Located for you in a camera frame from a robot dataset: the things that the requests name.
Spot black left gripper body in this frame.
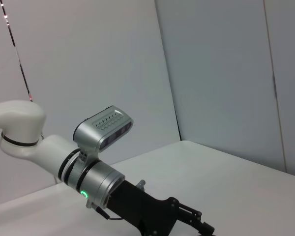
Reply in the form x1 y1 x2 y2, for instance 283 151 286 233
105 180 180 236

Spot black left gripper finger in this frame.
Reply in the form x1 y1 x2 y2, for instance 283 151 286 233
177 203 216 236

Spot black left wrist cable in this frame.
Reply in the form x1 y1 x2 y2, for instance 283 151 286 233
92 205 130 221

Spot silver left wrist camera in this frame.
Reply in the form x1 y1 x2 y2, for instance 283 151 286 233
73 105 134 170

